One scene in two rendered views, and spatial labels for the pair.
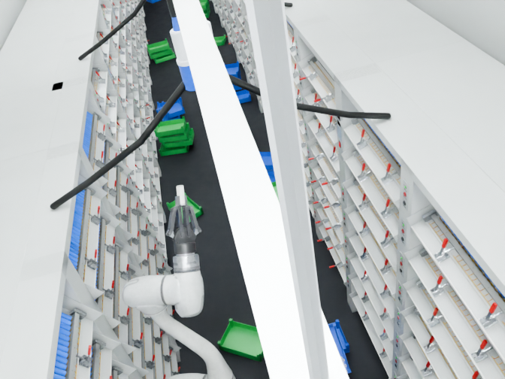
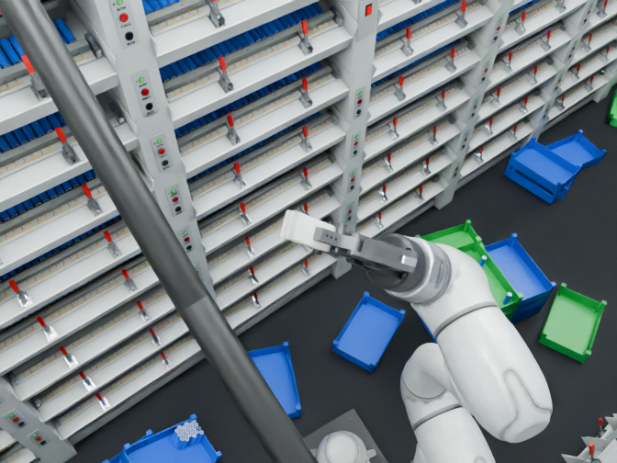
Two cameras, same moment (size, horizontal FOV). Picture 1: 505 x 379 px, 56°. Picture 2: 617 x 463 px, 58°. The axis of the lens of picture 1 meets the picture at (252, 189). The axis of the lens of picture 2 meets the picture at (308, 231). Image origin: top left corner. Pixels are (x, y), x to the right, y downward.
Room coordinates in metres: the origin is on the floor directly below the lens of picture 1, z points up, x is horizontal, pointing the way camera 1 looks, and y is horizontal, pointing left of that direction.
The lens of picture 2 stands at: (1.51, 0.56, 2.25)
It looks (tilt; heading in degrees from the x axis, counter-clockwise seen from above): 52 degrees down; 236
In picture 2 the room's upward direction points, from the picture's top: straight up
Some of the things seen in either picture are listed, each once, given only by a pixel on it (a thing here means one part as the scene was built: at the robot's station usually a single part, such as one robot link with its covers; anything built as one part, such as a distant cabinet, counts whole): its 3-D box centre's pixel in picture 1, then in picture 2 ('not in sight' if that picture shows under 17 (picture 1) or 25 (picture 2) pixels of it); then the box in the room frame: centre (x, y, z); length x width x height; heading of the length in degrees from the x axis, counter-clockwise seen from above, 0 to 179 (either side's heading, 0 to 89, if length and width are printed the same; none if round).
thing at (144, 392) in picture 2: not in sight; (269, 293); (0.90, -0.68, 0.03); 2.19 x 0.16 x 0.05; 4
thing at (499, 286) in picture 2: not in sight; (476, 278); (0.32, -0.06, 0.44); 0.30 x 0.20 x 0.08; 78
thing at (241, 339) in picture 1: (245, 339); not in sight; (1.84, 0.26, 0.04); 0.30 x 0.20 x 0.08; 59
